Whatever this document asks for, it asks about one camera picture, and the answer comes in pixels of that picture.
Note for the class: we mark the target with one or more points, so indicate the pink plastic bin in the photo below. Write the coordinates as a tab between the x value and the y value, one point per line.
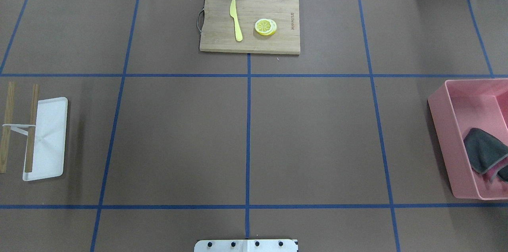
458	106

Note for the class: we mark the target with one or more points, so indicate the yellow plastic knife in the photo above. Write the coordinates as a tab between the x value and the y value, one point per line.
234	16

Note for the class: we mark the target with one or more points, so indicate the white mounting plate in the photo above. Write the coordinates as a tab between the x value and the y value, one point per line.
247	245

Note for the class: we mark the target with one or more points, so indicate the white rack tray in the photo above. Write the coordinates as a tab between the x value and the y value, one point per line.
50	135

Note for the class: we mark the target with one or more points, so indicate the bamboo cutting board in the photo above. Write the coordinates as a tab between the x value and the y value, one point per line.
217	32

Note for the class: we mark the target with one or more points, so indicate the grey pink-lined cloth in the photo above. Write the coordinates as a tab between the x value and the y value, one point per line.
487	155

